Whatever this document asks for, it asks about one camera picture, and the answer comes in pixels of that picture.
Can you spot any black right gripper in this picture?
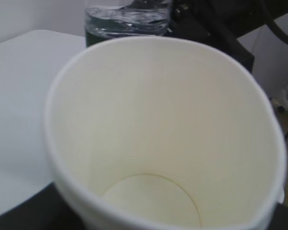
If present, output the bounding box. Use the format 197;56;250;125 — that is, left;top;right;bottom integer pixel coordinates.
165;0;288;72

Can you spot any white paper cup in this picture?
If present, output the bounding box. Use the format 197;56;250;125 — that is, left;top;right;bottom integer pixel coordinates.
43;36;287;230

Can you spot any clear water bottle green label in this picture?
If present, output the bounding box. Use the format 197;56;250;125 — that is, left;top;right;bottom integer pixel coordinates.
84;0;173;47

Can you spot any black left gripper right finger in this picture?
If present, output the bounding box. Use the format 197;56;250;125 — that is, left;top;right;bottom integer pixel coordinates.
271;203;288;230

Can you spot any black right camera cable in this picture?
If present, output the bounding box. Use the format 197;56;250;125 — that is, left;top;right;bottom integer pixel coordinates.
265;0;288;48

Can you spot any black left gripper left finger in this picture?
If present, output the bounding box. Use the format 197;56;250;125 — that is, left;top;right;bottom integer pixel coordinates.
0;184;85;230

